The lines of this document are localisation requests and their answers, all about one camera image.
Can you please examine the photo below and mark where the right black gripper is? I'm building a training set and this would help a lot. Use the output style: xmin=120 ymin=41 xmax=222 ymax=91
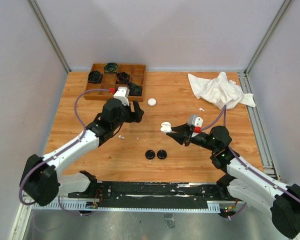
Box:
xmin=166 ymin=122 xmax=218 ymax=152

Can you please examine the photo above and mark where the white round case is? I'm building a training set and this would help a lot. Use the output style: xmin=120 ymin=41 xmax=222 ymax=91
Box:
xmin=160 ymin=121 xmax=172 ymax=134
xmin=147 ymin=98 xmax=157 ymax=107

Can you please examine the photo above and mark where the black earbud charging case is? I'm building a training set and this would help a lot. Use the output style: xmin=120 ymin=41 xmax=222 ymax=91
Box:
xmin=157 ymin=149 xmax=168 ymax=160

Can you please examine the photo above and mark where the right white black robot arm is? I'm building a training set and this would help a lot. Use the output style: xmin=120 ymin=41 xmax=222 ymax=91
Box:
xmin=160 ymin=123 xmax=300 ymax=239

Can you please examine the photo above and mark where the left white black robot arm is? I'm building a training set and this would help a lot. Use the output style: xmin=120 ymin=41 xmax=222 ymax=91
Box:
xmin=18 ymin=98 xmax=144 ymax=206

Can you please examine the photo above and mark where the dark rolled fabric bottom right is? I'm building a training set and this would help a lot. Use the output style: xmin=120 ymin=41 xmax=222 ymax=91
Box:
xmin=127 ymin=82 xmax=142 ymax=97

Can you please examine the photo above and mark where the dark rolled fabric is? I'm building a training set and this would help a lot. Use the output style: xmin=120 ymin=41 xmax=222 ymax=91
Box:
xmin=116 ymin=71 xmax=130 ymax=85
xmin=103 ymin=62 xmax=119 ymax=74
xmin=127 ymin=82 xmax=142 ymax=97
xmin=87 ymin=70 xmax=103 ymax=84

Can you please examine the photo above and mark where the dark rolled fabric middle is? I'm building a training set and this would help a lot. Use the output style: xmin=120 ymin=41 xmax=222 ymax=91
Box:
xmin=116 ymin=71 xmax=130 ymax=85

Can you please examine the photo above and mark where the wooden compartment tray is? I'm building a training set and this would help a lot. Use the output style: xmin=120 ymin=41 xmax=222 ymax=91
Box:
xmin=84 ymin=63 xmax=147 ymax=102

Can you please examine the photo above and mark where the dark rolled fabric top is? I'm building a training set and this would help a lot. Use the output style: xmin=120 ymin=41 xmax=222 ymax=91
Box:
xmin=103 ymin=62 xmax=119 ymax=74

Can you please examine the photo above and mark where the white crumpled cloth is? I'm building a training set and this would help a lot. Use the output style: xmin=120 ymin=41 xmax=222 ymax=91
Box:
xmin=187 ymin=72 xmax=256 ymax=110

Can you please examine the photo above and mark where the dark rolled fabric far left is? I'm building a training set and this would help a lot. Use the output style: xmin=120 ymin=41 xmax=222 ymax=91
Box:
xmin=87 ymin=70 xmax=103 ymax=84

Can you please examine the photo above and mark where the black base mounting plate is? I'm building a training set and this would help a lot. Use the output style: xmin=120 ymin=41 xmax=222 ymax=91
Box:
xmin=67 ymin=181 xmax=236 ymax=204

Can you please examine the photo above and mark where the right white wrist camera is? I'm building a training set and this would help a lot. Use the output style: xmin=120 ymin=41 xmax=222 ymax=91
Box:
xmin=187 ymin=114 xmax=204 ymax=138

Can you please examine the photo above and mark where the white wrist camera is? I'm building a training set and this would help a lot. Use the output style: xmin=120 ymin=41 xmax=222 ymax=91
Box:
xmin=113 ymin=86 xmax=130 ymax=106
xmin=187 ymin=114 xmax=204 ymax=138

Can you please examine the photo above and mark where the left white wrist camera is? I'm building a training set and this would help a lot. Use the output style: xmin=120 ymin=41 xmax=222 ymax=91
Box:
xmin=113 ymin=86 xmax=130 ymax=106

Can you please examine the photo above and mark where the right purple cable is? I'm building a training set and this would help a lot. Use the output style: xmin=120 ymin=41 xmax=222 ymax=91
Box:
xmin=198 ymin=104 xmax=300 ymax=211

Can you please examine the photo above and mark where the purple cable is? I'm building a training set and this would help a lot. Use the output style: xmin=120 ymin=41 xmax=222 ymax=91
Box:
xmin=18 ymin=88 xmax=116 ymax=217
xmin=198 ymin=104 xmax=300 ymax=211

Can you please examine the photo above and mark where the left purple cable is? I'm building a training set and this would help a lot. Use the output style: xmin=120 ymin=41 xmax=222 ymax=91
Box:
xmin=18 ymin=88 xmax=116 ymax=217

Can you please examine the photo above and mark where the white slotted cable duct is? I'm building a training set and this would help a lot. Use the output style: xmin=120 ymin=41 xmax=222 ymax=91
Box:
xmin=32 ymin=196 xmax=221 ymax=214

